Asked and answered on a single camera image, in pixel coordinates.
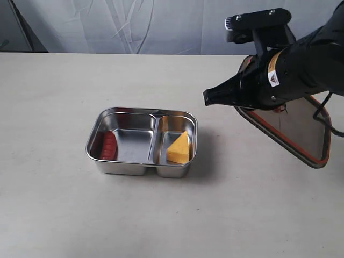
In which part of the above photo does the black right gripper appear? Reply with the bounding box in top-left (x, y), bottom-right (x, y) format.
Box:
top-left (203, 4), bottom-right (343, 110)

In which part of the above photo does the dark transparent lid orange valve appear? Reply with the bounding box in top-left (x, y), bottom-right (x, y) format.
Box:
top-left (235, 93), bottom-right (331, 169)

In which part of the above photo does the yellow toy cheese wedge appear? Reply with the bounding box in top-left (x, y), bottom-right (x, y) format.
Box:
top-left (167, 131), bottom-right (190, 164)

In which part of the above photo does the red toy sausage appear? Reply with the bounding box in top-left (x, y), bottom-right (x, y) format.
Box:
top-left (99, 131), bottom-right (117, 161)

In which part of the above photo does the steel two-compartment lunch box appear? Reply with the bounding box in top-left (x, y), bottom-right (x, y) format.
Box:
top-left (85, 107), bottom-right (197, 178)

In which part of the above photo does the grey wrinkled backdrop curtain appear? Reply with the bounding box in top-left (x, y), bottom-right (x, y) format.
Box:
top-left (1, 1), bottom-right (338, 55)

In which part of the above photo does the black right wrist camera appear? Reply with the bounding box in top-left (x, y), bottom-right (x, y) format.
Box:
top-left (225, 8), bottom-right (296, 56)

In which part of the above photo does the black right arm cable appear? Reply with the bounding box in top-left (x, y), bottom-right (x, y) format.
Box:
top-left (312, 91), bottom-right (344, 135)

